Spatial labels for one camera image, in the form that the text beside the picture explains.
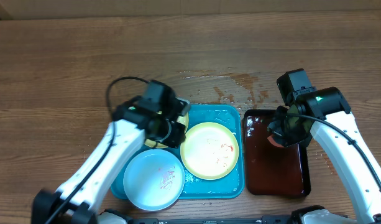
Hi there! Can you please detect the yellow plate with ketchup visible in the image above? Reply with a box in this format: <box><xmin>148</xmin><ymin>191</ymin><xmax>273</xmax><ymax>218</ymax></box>
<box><xmin>144</xmin><ymin>113</ymin><xmax>189</xmax><ymax>149</ymax></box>

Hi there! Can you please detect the dark brown tray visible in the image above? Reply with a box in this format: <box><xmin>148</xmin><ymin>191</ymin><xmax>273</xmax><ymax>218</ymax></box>
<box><xmin>242</xmin><ymin>110</ymin><xmax>311</xmax><ymax>198</ymax></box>

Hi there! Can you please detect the yellow-green plate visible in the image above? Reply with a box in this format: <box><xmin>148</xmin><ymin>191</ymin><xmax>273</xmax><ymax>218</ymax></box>
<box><xmin>180</xmin><ymin>122</ymin><xmax>239</xmax><ymax>180</ymax></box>

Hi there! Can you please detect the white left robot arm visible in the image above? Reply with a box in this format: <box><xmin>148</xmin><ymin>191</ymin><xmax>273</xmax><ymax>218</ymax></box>
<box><xmin>31</xmin><ymin>80</ymin><xmax>191</xmax><ymax>223</ymax></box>

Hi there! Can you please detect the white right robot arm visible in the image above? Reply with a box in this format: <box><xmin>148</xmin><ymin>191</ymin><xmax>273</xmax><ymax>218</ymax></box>
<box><xmin>267</xmin><ymin>68</ymin><xmax>381</xmax><ymax>223</ymax></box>

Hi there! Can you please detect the light blue plate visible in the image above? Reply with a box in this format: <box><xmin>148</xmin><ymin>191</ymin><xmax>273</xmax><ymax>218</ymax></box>
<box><xmin>123</xmin><ymin>149</ymin><xmax>185</xmax><ymax>212</ymax></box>

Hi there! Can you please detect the teal plastic tray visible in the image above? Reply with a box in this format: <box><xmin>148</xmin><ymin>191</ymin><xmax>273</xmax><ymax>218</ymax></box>
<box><xmin>109</xmin><ymin>103</ymin><xmax>246</xmax><ymax>200</ymax></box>

